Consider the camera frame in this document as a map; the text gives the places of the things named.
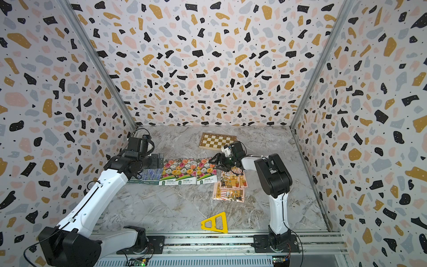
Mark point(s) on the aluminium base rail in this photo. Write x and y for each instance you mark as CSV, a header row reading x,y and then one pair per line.
x,y
234,249

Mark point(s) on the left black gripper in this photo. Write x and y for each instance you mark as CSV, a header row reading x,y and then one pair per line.
x,y
155,164

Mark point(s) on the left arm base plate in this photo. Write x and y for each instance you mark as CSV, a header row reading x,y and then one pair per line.
x,y
152,244

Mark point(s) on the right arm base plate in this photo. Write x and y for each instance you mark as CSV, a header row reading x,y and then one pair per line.
x,y
271,244

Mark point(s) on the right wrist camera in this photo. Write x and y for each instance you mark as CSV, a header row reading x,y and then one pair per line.
x,y
226,150

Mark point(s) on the wooden chessboard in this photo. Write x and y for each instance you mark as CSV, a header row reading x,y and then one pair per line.
x,y
215,141

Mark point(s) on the lavender seed packet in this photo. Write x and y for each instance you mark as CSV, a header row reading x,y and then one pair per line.
x,y
147,176

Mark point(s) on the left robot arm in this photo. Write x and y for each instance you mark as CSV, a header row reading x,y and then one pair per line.
x,y
69,243

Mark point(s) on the colourful flower seed packet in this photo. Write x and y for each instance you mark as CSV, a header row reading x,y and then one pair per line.
x,y
206,173
186,172
171,172

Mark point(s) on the yellow triangular plastic tool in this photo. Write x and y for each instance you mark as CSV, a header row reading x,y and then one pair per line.
x,y
217,223

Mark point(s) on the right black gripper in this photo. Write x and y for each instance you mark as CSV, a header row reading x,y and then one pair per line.
x,y
218,156

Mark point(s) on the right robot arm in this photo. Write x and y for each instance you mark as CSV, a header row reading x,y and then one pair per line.
x,y
275,181

